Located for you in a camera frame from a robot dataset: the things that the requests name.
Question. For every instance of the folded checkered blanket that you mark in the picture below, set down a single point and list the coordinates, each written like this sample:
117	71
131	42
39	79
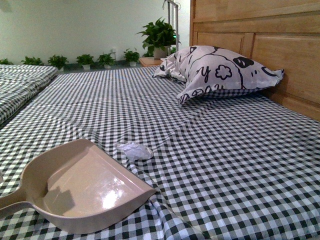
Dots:
19	84

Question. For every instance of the wooden headboard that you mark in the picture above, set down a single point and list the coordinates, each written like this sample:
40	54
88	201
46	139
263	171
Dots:
279	34

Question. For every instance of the cartoon print pillow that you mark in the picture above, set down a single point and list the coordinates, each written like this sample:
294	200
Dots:
210	69

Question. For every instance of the large potted green plant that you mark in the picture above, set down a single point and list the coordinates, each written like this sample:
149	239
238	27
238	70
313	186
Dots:
160	35

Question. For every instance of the small potted plant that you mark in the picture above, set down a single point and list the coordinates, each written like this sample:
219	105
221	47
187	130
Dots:
5	61
58	61
34	61
131	56
85	60
106	60

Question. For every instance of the beige plastic dustpan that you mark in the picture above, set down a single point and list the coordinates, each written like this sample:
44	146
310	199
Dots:
77	187

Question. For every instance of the black white checkered bedsheet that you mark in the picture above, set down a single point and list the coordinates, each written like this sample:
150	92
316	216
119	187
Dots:
242	168

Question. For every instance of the metal stand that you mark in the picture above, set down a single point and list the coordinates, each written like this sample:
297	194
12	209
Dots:
173	18

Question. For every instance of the far wooden nightstand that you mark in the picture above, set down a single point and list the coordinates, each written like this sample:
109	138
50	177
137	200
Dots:
149	61

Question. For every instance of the crumpled white paper trash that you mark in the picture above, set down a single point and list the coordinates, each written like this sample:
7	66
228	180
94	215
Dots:
135	151

